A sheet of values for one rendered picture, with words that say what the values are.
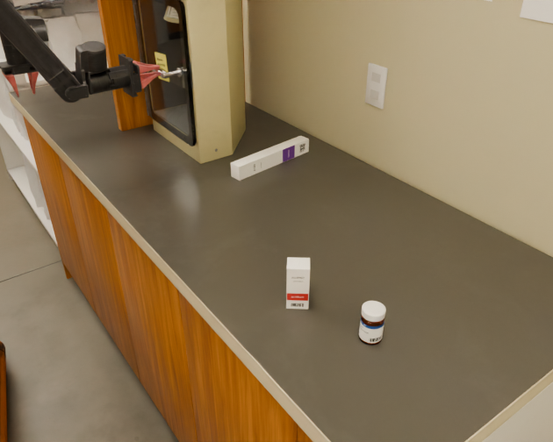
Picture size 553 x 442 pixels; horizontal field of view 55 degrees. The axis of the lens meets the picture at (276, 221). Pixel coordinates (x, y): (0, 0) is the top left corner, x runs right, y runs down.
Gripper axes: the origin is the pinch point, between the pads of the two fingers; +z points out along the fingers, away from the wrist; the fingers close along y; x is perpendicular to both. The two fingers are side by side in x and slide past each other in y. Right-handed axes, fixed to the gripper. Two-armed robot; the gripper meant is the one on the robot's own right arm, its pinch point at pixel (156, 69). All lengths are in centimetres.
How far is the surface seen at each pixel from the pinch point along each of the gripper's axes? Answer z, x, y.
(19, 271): -35, 107, -123
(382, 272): 9, -80, -24
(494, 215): 46, -82, -23
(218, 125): 11.7, -11.6, -15.3
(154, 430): -24, -18, -120
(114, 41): -0.5, 26.2, 2.1
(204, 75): 8.3, -11.2, -0.2
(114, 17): 0.7, 26.3, 9.2
